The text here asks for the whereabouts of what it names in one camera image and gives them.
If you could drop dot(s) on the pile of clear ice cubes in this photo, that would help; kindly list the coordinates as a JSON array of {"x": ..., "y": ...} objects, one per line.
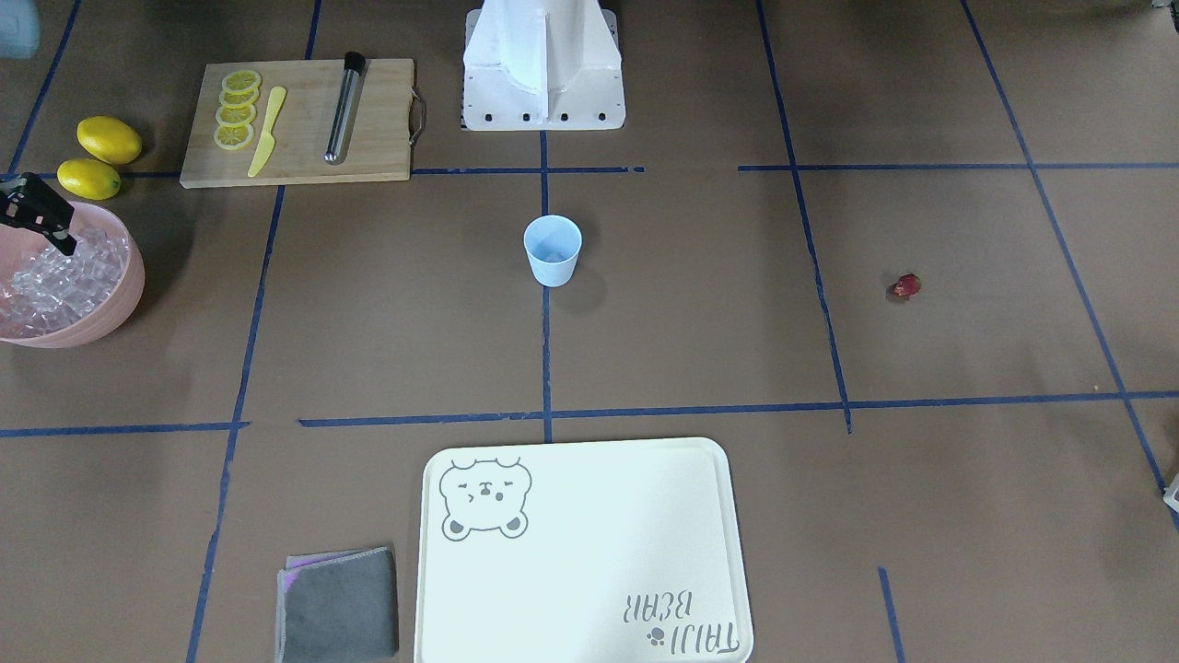
[{"x": 50, "y": 291}]

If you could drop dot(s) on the cream bear print tray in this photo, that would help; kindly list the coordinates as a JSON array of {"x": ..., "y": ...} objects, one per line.
[{"x": 602, "y": 551}]

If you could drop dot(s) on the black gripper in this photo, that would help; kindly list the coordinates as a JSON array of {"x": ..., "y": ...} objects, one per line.
[{"x": 35, "y": 210}]

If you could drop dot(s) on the wooden cutting board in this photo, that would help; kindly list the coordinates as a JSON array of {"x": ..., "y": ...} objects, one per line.
[{"x": 379, "y": 146}]

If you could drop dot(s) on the whole yellow lemon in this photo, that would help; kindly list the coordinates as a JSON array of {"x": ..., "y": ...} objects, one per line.
[
  {"x": 109, "y": 139},
  {"x": 89, "y": 178}
]

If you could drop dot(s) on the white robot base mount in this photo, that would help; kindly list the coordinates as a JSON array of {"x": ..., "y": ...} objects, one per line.
[{"x": 542, "y": 66}]

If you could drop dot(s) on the steel muddler black tip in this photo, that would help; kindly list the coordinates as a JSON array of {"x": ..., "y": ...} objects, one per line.
[{"x": 354, "y": 66}]

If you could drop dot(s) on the yellow plastic knife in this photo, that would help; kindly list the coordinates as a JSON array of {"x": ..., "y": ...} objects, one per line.
[{"x": 266, "y": 141}]

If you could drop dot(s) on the lemon slice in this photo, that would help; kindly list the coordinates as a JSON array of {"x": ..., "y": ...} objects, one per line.
[
  {"x": 241, "y": 81},
  {"x": 233, "y": 137},
  {"x": 238, "y": 98},
  {"x": 236, "y": 115}
]

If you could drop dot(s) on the pink bowl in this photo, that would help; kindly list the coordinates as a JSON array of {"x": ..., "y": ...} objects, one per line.
[{"x": 108, "y": 316}]

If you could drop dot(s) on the red strawberry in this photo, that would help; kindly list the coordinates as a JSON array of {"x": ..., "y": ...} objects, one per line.
[{"x": 905, "y": 287}]

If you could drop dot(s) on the white cup rack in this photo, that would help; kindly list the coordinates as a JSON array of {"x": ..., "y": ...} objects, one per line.
[{"x": 1170, "y": 496}]

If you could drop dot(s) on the grey folded cloth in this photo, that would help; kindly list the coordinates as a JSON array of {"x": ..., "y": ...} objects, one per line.
[{"x": 337, "y": 607}]

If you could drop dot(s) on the light blue plastic cup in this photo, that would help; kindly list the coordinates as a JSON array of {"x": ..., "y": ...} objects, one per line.
[{"x": 552, "y": 244}]

